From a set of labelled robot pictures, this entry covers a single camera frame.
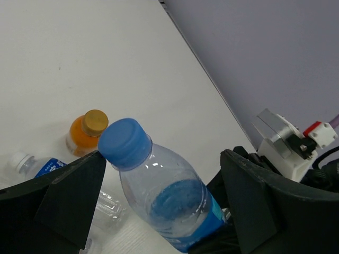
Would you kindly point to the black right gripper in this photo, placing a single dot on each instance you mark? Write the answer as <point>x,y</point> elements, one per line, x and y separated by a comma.
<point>225,240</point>

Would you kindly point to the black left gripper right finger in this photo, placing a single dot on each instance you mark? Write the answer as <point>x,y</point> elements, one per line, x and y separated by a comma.
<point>273,214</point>

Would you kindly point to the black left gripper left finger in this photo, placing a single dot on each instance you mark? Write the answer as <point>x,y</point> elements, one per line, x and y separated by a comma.
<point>52,213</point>

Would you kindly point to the orange juice bottle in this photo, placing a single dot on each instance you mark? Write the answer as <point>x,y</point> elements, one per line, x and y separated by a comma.
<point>84,133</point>

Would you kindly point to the blue-cap water bottle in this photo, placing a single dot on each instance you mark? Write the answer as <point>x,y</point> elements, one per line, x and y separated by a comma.
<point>160,186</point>

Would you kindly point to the white-cap blue-label water bottle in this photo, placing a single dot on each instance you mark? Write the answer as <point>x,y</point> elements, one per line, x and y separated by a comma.
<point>29,167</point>

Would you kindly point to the clear blue-label bottle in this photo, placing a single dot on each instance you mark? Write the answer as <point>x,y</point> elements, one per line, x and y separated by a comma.
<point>108,218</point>

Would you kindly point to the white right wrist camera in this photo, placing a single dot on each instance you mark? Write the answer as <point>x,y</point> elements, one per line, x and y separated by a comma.
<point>289,150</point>

